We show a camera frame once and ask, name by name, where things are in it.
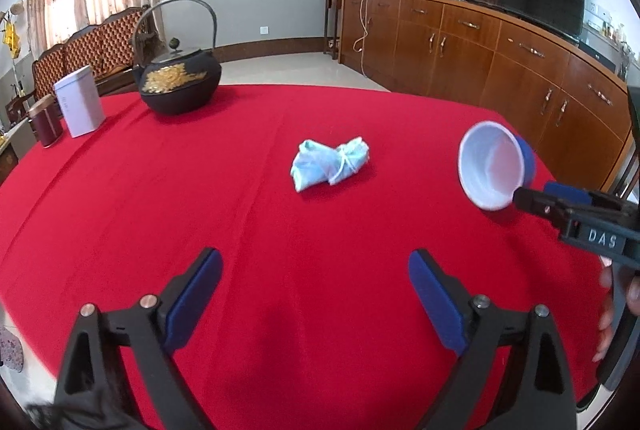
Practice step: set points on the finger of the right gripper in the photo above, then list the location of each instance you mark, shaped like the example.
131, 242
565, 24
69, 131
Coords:
548, 204
568, 193

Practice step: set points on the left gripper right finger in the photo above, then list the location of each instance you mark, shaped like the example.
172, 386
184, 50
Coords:
536, 391

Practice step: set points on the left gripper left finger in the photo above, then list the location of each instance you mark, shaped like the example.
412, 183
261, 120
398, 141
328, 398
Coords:
94, 391

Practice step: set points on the blue paper bowl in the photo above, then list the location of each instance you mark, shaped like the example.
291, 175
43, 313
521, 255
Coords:
493, 163

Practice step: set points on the person's right hand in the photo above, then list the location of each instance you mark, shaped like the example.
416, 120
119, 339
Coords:
605, 325

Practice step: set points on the long wooden sideboard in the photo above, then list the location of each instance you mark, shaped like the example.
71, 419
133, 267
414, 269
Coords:
571, 109

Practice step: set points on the red tablecloth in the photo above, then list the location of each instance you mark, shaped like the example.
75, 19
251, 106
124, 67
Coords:
315, 324

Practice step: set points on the crumpled blue face mask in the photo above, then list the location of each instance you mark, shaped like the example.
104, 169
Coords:
316, 163

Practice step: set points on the dark red tea canister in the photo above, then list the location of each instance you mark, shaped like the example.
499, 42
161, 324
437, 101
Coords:
44, 118

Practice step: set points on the white tin box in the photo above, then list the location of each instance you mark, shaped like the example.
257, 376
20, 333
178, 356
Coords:
79, 102

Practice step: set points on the black iron teapot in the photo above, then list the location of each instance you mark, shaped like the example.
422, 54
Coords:
180, 80

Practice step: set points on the wooden carved bench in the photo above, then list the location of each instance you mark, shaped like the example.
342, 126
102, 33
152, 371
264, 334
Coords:
110, 50

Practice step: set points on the small dark side table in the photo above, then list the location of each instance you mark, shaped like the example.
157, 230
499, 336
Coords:
331, 27

